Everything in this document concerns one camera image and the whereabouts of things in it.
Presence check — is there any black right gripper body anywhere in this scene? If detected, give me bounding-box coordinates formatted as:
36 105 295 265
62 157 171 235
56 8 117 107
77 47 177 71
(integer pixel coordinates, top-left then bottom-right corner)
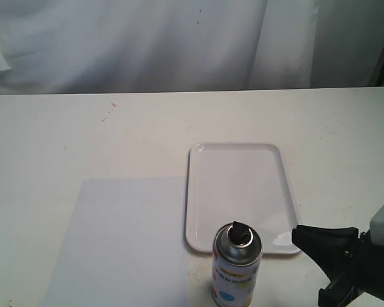
342 228 384 304

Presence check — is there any white spray paint can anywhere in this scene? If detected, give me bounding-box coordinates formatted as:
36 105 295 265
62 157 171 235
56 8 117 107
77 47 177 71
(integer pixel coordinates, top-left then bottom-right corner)
211 221 263 307

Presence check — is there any white rectangular plastic tray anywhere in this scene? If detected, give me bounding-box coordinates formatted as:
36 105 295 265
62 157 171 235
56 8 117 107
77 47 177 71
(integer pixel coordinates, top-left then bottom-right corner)
186 142 300 255

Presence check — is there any white paper sheet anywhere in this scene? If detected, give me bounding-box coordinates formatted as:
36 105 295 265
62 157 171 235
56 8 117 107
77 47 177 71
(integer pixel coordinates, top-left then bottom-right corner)
44 177 188 306

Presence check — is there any white backdrop curtain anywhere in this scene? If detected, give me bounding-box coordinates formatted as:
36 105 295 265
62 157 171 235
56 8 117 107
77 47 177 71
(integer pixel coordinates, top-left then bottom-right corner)
0 1 384 95

